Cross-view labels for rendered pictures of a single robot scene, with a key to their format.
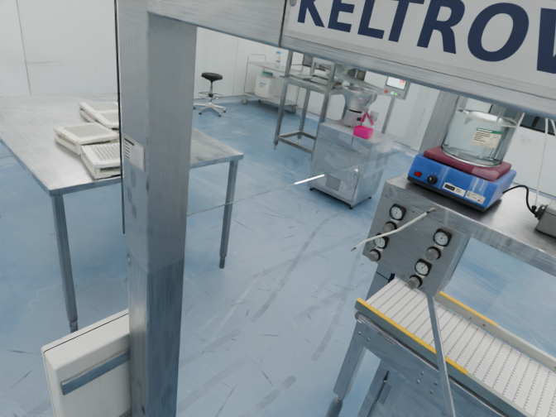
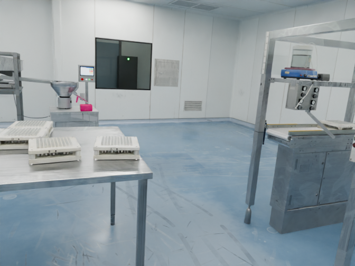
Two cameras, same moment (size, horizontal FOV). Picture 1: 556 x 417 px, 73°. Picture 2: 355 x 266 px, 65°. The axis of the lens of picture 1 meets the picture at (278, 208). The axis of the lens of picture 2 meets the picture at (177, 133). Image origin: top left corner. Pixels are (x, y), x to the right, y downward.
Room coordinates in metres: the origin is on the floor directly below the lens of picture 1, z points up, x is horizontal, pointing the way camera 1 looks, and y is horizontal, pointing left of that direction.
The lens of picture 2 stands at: (0.62, 2.02, 1.39)
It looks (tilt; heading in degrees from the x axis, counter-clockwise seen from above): 13 degrees down; 300
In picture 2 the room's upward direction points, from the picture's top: 4 degrees clockwise
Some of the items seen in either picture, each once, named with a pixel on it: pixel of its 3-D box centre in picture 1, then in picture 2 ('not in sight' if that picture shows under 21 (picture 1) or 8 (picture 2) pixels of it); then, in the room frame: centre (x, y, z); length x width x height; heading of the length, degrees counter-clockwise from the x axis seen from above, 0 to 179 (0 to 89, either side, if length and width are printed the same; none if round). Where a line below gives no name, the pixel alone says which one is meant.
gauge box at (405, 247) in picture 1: (416, 237); (302, 96); (0.86, -0.37, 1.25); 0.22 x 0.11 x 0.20; 51
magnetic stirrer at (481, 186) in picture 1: (461, 174); (299, 74); (0.92, -0.44, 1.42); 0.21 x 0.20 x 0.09; 141
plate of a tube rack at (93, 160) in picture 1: (113, 154); (117, 142); (1.68, 0.85, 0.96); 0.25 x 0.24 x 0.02; 132
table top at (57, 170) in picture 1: (101, 127); (0, 150); (2.24, 1.20, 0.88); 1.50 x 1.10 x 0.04; 51
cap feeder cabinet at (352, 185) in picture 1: (348, 163); (74, 134); (3.89, -0.67, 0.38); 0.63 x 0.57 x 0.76; 56
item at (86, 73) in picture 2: not in sight; (86, 86); (3.89, -0.92, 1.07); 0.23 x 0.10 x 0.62; 56
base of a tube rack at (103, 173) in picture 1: (114, 163); (117, 151); (1.68, 0.85, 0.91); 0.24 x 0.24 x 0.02; 42
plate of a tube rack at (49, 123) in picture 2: not in sight; (31, 125); (2.41, 0.90, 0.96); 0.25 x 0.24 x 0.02; 137
